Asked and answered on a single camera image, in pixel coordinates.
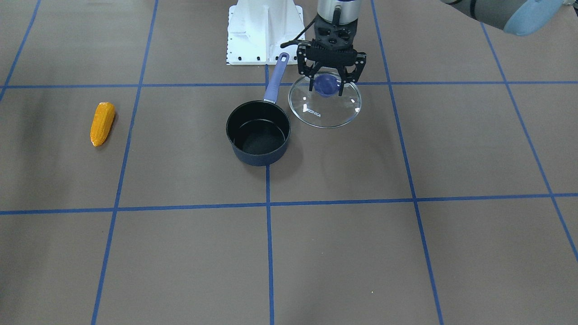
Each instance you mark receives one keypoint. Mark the glass pot lid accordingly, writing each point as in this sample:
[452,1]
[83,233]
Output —
[323,108]

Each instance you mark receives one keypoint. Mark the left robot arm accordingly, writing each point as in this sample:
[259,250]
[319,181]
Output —
[516,17]

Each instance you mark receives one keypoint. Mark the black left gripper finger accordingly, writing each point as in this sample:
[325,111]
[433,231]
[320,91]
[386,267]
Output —
[349,77]
[307,75]

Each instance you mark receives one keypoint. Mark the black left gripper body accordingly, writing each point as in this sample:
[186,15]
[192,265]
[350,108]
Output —
[304,66]

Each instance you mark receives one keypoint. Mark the yellow corn cob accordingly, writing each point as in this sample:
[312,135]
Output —
[102,122]

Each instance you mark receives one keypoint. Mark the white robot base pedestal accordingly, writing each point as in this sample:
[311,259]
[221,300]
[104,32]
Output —
[257,28]

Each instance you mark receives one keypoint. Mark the dark blue saucepan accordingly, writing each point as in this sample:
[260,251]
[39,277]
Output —
[259,130]

